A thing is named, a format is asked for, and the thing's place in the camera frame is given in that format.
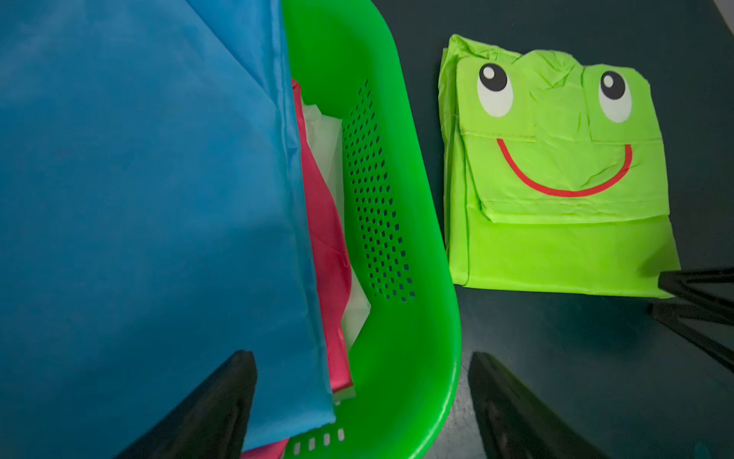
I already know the blue raincoat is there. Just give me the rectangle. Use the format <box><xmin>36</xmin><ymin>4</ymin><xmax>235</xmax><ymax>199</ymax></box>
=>
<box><xmin>1</xmin><ymin>1</ymin><xmax>335</xmax><ymax>458</ymax></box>

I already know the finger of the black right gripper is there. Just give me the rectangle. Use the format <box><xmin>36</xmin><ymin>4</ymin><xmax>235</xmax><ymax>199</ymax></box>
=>
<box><xmin>649</xmin><ymin>301</ymin><xmax>733</xmax><ymax>372</ymax></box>
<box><xmin>659</xmin><ymin>267</ymin><xmax>733</xmax><ymax>324</ymax></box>

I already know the green plastic basket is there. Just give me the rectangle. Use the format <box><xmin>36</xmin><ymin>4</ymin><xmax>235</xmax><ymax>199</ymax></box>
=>
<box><xmin>283</xmin><ymin>1</ymin><xmax>462</xmax><ymax>458</ymax></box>

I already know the green frog raincoat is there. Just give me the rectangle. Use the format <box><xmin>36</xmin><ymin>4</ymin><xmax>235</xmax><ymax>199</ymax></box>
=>
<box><xmin>438</xmin><ymin>35</ymin><xmax>680</xmax><ymax>298</ymax></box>

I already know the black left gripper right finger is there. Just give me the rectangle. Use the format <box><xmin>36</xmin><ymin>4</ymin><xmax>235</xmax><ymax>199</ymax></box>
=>
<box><xmin>468</xmin><ymin>352</ymin><xmax>606</xmax><ymax>458</ymax></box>

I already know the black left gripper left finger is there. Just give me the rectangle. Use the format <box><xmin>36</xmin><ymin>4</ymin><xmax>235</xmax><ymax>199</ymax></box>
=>
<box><xmin>118</xmin><ymin>351</ymin><xmax>257</xmax><ymax>458</ymax></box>

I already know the white raincoat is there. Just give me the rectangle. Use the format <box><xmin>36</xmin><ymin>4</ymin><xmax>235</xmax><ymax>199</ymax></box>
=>
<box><xmin>300</xmin><ymin>102</ymin><xmax>373</xmax><ymax>403</ymax></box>

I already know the pink bunny raincoat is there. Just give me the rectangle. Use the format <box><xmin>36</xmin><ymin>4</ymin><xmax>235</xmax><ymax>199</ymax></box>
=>
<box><xmin>240</xmin><ymin>78</ymin><xmax>355</xmax><ymax>459</ymax></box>

